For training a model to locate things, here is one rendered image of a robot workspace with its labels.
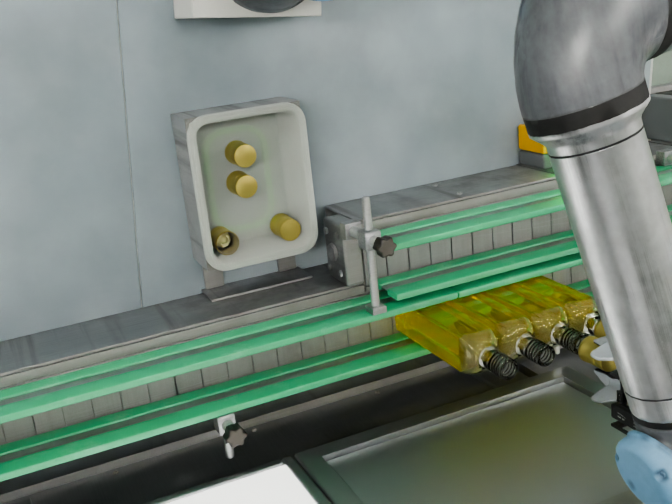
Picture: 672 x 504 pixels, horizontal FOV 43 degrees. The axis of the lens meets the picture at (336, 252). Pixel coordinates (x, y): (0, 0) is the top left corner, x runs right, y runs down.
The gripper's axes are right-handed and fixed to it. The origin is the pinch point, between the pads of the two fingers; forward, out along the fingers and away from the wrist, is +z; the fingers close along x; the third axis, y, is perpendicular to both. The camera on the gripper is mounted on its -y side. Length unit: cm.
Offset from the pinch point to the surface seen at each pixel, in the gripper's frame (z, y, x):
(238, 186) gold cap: 37, 34, -23
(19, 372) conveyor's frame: 31, 69, -6
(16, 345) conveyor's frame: 40, 68, -7
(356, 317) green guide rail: 23.2, 24.2, -4.5
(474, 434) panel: 12.1, 13.1, 12.5
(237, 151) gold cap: 37, 34, -28
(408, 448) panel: 13.9, 22.6, 12.4
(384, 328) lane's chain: 30.9, 16.3, 2.0
